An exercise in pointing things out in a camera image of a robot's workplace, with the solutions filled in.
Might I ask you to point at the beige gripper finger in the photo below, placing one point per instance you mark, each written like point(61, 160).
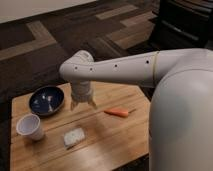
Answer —
point(92, 103)
point(73, 105)

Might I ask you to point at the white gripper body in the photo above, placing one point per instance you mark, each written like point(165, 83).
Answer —
point(81, 91)

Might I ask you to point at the dark blue ceramic bowl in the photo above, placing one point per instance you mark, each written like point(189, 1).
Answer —
point(46, 101)

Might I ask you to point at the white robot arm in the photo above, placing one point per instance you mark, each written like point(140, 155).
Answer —
point(181, 109)

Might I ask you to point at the orange carrot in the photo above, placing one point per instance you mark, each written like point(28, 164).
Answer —
point(119, 112)

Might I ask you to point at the white paper cup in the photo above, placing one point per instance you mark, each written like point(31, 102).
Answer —
point(29, 126)

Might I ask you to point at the black office chair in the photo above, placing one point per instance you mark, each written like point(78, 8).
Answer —
point(182, 24)

